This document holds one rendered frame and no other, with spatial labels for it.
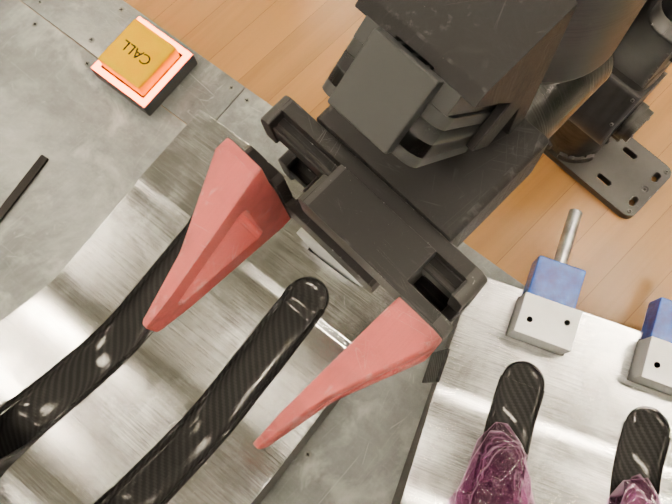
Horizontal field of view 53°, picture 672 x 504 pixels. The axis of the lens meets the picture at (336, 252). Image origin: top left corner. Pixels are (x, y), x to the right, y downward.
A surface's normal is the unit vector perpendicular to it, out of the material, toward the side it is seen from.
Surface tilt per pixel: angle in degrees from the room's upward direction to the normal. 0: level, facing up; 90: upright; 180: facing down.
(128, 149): 0
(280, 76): 0
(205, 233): 23
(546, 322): 0
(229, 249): 19
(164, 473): 28
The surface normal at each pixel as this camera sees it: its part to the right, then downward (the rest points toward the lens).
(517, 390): -0.01, -0.24
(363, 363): -0.33, 0.04
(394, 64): -0.47, 0.22
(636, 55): -0.70, 0.70
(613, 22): 0.33, 0.91
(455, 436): 0.12, -0.64
